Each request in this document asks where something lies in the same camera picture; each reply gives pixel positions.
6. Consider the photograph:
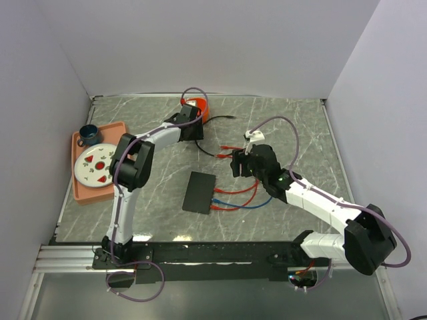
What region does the black cable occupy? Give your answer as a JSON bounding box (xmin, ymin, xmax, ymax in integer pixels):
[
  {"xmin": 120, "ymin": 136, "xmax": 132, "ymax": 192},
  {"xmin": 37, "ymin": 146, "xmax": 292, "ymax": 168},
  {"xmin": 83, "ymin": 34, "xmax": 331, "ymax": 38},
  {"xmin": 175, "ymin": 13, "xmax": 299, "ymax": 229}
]
[{"xmin": 195, "ymin": 115, "xmax": 238, "ymax": 158}]

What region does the blue ethernet cable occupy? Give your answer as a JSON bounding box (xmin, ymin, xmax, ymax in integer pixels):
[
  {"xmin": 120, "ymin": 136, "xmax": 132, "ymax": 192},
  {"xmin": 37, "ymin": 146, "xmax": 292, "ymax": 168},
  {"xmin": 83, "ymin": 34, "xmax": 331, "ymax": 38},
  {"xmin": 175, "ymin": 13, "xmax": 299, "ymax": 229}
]
[{"xmin": 211, "ymin": 196, "xmax": 274, "ymax": 209}]

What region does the black network switch box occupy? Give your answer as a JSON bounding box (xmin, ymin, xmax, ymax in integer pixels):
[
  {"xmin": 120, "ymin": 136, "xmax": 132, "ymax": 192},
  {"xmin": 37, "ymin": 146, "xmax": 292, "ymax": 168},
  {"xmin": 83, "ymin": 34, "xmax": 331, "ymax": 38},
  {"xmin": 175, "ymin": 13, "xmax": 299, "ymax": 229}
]
[{"xmin": 182, "ymin": 171, "xmax": 216, "ymax": 215}]

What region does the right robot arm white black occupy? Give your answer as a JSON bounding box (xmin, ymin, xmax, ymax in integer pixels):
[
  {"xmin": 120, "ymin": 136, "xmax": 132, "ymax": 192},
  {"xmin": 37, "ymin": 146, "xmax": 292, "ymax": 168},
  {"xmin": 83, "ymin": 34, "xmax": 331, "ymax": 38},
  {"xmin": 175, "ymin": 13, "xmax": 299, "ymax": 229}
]
[{"xmin": 230, "ymin": 144, "xmax": 397, "ymax": 275}]

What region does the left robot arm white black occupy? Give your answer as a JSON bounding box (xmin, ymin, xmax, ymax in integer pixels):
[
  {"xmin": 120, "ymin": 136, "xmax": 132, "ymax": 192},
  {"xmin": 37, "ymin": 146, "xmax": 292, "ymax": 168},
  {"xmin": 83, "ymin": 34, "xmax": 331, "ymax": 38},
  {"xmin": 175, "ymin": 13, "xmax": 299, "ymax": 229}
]
[{"xmin": 101, "ymin": 102, "xmax": 209, "ymax": 268}]

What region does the orange plastic cup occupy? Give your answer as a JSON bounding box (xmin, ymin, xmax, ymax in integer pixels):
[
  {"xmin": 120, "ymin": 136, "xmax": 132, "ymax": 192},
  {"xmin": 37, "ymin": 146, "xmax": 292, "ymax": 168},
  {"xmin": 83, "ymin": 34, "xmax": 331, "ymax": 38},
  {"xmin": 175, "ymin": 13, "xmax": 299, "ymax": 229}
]
[{"xmin": 185, "ymin": 97, "xmax": 209, "ymax": 124}]

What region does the pink plastic tray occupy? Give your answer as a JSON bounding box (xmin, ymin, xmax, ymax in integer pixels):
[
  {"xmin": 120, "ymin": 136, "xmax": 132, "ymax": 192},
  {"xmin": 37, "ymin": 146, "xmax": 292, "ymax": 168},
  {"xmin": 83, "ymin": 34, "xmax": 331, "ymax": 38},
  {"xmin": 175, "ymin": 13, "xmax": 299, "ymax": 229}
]
[{"xmin": 71, "ymin": 121, "xmax": 127, "ymax": 205}]

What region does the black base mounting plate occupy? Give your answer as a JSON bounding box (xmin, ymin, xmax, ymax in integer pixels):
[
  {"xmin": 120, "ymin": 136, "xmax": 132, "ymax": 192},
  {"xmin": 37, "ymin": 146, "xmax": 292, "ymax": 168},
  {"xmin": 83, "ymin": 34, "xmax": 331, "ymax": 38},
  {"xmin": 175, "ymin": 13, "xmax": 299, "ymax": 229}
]
[{"xmin": 92, "ymin": 241, "xmax": 329, "ymax": 284}]

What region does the dark blue mug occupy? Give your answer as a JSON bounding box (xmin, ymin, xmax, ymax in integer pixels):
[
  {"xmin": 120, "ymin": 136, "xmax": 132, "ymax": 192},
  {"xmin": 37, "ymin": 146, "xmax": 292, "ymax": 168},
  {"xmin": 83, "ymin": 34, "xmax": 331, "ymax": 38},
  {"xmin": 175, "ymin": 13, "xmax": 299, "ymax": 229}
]
[{"xmin": 77, "ymin": 124, "xmax": 99, "ymax": 147}]

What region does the white plate watermelon pattern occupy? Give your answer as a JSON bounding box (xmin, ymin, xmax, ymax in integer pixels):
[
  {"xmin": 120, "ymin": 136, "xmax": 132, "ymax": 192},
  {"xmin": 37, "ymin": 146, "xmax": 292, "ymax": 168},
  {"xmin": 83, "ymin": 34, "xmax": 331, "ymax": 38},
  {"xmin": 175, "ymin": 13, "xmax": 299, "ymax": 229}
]
[{"xmin": 73, "ymin": 143, "xmax": 116, "ymax": 188}]

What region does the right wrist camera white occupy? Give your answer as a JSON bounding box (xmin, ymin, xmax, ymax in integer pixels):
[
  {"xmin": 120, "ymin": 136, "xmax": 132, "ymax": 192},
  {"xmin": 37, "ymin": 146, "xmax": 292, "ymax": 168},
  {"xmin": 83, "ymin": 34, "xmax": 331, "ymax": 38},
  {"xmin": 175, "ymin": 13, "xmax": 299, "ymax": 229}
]
[{"xmin": 244, "ymin": 130, "xmax": 265, "ymax": 155}]

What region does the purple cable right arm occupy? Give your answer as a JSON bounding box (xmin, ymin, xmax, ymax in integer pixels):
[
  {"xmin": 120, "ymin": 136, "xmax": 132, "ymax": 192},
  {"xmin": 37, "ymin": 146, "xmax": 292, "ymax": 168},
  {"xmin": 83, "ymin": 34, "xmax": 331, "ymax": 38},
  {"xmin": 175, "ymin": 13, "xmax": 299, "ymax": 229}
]
[{"xmin": 253, "ymin": 115, "xmax": 412, "ymax": 291}]

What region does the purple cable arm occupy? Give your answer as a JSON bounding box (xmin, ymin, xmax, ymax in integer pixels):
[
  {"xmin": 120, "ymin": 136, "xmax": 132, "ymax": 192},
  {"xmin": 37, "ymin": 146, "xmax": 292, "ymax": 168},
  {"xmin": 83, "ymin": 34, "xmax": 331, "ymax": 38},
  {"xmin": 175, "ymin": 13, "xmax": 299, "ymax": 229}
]
[
  {"xmin": 253, "ymin": 115, "xmax": 412, "ymax": 291},
  {"xmin": 105, "ymin": 87, "xmax": 209, "ymax": 303}
]

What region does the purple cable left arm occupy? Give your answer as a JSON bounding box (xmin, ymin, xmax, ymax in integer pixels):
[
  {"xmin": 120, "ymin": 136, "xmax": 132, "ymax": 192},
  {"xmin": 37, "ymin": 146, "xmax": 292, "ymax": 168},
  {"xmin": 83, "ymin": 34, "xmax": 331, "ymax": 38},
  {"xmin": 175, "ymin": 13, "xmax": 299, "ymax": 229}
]
[{"xmin": 105, "ymin": 87, "xmax": 209, "ymax": 303}]

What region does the aluminium frame rail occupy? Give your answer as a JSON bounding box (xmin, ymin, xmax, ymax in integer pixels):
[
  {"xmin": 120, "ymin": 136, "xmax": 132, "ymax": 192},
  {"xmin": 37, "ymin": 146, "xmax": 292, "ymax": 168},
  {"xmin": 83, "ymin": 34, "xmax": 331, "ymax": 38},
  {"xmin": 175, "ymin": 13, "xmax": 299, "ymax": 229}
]
[{"xmin": 32, "ymin": 245, "xmax": 386, "ymax": 274}]

